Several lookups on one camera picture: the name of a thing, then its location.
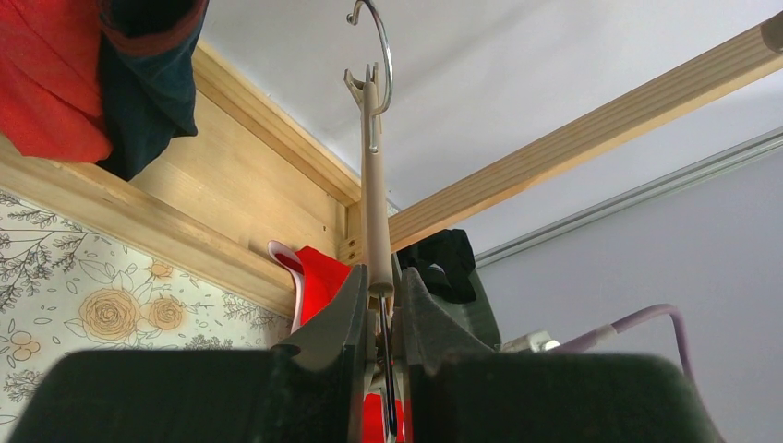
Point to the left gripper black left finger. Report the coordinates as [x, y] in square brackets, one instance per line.
[308, 388]

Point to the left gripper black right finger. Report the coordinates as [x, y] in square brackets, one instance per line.
[457, 389]

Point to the red white-trimmed underwear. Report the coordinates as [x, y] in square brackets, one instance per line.
[317, 279]

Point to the beige clip hanger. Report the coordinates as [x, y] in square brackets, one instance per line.
[373, 96]

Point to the black underwear in tray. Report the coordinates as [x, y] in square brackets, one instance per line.
[444, 261]

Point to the grey plastic tray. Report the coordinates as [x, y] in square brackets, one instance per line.
[483, 312]

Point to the wooden rack with base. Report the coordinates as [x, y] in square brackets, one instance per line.
[257, 172]

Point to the dark navy hanging garment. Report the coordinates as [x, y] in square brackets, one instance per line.
[147, 78]

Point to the red hanging garment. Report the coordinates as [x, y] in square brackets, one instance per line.
[51, 98]

